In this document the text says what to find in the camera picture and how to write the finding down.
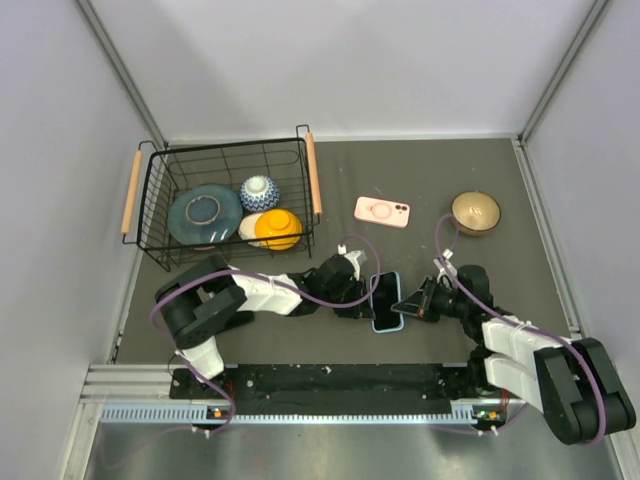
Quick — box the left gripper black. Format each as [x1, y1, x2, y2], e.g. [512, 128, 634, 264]
[321, 275, 375, 320]

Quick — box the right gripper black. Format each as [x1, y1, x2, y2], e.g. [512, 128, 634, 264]
[392, 275, 469, 323]

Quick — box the teal smartphone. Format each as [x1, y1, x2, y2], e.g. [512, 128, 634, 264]
[372, 272, 404, 332]

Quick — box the light blue phone case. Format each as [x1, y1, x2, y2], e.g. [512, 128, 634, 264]
[368, 270, 406, 335]

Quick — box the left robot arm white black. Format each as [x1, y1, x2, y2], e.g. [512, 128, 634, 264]
[152, 245, 372, 397]

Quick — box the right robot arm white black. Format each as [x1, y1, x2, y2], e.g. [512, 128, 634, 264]
[392, 265, 637, 445]

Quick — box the pink phone case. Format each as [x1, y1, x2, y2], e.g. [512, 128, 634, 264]
[354, 196, 410, 228]

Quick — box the yellow bowl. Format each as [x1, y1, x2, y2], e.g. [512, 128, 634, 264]
[255, 209, 303, 251]

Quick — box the cream white bowl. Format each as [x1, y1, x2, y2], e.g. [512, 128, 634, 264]
[238, 213, 262, 248]

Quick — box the gold brown bowl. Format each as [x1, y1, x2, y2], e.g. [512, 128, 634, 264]
[451, 191, 501, 236]

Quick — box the blue white patterned bowl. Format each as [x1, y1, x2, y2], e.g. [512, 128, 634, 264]
[240, 175, 280, 213]

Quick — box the dark blue ceramic plate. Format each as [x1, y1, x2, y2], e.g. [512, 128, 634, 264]
[167, 184, 243, 246]

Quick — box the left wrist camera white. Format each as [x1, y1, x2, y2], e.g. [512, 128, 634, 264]
[337, 244, 367, 280]

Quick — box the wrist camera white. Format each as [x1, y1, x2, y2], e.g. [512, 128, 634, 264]
[337, 244, 367, 280]
[433, 249, 457, 282]

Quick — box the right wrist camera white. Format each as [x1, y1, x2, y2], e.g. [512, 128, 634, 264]
[433, 249, 457, 282]

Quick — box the right wooden basket handle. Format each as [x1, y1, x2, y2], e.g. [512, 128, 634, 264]
[305, 132, 323, 215]

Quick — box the wooden basket handle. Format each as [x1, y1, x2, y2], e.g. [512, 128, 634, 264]
[120, 148, 143, 237]
[305, 132, 323, 215]

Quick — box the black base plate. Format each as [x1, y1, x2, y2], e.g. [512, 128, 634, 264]
[168, 362, 531, 416]

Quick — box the black wire basket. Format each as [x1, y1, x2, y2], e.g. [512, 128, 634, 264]
[120, 124, 322, 271]

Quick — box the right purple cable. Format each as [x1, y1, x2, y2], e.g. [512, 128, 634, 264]
[433, 213, 612, 445]

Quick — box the purple cable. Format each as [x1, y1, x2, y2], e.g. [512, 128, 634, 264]
[433, 213, 612, 445]
[149, 234, 382, 436]

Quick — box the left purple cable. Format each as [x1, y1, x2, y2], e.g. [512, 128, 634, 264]
[149, 234, 382, 436]

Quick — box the left wooden basket handle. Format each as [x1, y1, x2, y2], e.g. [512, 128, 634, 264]
[120, 148, 143, 237]

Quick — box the white slotted cable duct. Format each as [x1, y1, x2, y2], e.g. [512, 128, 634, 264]
[100, 404, 505, 426]

